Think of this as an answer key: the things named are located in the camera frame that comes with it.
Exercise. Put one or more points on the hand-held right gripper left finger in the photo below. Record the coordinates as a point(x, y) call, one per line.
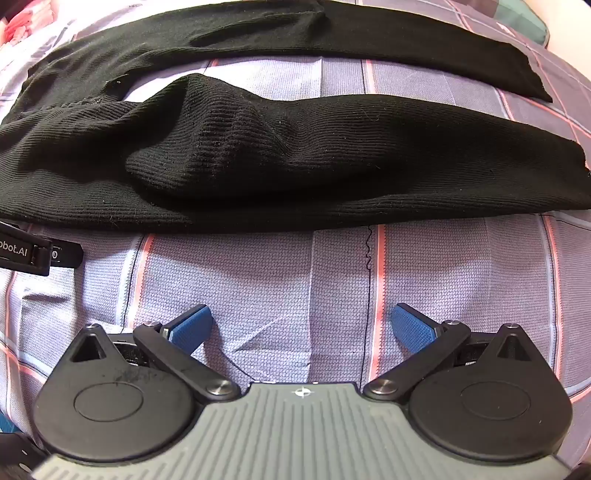
point(191, 330)

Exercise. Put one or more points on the plaid lavender bed sheet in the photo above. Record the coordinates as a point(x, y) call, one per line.
point(277, 277)

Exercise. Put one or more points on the teal patterned pillow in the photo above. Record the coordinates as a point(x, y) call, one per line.
point(531, 21)

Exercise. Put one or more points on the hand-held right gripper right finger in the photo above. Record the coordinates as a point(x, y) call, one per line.
point(413, 328)

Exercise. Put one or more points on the black knit pants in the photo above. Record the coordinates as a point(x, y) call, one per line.
point(277, 152)

